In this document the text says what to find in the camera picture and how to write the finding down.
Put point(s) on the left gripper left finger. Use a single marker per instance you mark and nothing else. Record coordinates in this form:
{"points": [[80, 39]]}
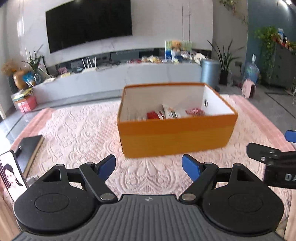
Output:
{"points": [[95, 176]]}

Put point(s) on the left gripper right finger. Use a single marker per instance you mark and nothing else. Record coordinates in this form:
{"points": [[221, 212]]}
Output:
{"points": [[202, 176]]}

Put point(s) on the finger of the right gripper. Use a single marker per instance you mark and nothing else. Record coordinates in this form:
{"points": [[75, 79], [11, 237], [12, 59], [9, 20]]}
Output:
{"points": [[270, 156], [290, 136]]}

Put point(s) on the red braised meat packet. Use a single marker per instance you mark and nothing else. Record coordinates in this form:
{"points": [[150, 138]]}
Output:
{"points": [[195, 112]]}

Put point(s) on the white spicy strip snack pack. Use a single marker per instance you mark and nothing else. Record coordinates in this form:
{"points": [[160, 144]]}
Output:
{"points": [[170, 113]]}

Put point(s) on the red snack packet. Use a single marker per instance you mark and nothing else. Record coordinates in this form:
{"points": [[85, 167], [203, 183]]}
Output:
{"points": [[156, 115]]}

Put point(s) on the pink lace tablecloth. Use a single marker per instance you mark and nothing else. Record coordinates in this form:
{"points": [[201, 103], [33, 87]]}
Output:
{"points": [[89, 133]]}

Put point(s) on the pink small heater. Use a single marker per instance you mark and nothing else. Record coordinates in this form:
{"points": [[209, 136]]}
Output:
{"points": [[248, 88]]}

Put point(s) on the grey cabinet with vines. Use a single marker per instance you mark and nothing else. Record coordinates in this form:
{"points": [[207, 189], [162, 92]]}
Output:
{"points": [[277, 58]]}

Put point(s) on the orange cardboard box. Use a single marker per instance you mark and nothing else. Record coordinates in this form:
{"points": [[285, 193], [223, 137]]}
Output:
{"points": [[140, 137]]}

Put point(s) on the black notebook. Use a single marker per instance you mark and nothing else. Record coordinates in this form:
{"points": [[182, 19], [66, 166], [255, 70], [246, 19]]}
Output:
{"points": [[26, 152]]}

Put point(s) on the blue water jug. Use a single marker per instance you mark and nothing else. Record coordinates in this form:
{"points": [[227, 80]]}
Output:
{"points": [[251, 71]]}

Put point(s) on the smartphone on stand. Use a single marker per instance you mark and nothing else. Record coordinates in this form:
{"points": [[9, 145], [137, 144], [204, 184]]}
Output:
{"points": [[12, 176]]}

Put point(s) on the white TV console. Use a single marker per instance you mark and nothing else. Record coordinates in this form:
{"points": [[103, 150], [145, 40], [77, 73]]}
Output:
{"points": [[115, 78]]}

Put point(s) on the pink storage box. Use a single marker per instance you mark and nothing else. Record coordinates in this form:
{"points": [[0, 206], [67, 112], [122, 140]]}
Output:
{"points": [[27, 104]]}

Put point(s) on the potted green plant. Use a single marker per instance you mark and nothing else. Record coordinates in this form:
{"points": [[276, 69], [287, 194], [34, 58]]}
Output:
{"points": [[225, 57]]}

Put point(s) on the grey metal trash bin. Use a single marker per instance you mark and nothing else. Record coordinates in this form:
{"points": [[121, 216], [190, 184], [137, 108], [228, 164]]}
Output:
{"points": [[210, 72]]}

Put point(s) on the white wifi router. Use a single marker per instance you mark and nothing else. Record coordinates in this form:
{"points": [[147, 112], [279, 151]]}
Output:
{"points": [[88, 65]]}

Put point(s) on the left potted plant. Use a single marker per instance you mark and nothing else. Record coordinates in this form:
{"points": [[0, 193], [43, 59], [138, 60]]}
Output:
{"points": [[33, 61]]}

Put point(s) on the teddy bear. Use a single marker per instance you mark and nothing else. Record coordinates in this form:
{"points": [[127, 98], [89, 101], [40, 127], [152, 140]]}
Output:
{"points": [[176, 46]]}

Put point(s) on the black wall television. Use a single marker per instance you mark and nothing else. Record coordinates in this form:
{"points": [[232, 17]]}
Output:
{"points": [[78, 22]]}

